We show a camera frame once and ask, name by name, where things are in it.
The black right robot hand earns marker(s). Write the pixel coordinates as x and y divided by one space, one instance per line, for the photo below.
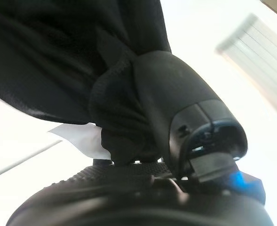
176 94

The black garment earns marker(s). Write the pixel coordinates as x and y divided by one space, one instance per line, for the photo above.
58 58

